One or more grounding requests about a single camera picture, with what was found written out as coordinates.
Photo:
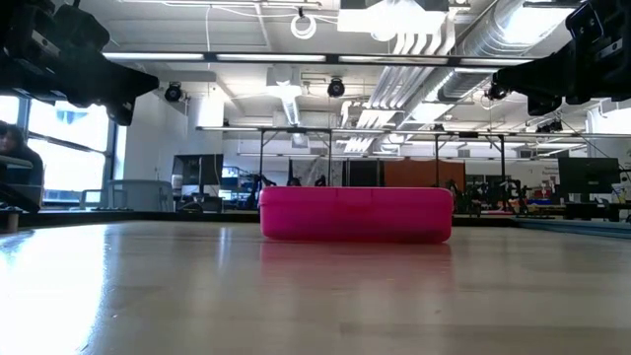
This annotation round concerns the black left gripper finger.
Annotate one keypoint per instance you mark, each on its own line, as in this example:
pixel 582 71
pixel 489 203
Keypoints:
pixel 123 94
pixel 113 79

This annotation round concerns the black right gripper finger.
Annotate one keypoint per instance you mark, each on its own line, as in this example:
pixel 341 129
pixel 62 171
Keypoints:
pixel 537 88
pixel 537 69

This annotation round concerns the pink plastic supply box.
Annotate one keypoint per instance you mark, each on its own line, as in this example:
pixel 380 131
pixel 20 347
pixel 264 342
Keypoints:
pixel 355 214

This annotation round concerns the black computer monitor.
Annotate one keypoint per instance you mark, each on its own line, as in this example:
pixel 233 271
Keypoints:
pixel 197 170
pixel 589 175

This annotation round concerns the person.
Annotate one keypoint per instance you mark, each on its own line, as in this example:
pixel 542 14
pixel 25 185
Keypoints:
pixel 22 163

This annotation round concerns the blue mat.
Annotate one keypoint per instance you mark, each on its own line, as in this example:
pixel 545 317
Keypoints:
pixel 581 227

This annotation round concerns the white ceiling light panel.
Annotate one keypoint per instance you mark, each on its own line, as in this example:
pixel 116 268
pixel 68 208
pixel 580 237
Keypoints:
pixel 389 17

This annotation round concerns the black overhead beam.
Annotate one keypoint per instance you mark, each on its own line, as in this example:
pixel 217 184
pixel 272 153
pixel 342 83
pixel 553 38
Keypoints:
pixel 330 58

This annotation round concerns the black ceiling camera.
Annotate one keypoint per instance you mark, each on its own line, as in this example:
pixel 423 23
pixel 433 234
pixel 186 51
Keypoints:
pixel 496 92
pixel 336 88
pixel 173 92

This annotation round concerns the silver ventilation duct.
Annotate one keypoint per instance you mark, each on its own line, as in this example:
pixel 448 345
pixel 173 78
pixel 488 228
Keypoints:
pixel 493 34

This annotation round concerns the orange partition wall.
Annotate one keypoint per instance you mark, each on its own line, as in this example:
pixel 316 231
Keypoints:
pixel 424 172

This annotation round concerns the black background rig frame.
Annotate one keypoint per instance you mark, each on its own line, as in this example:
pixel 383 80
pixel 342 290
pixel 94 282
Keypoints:
pixel 296 130

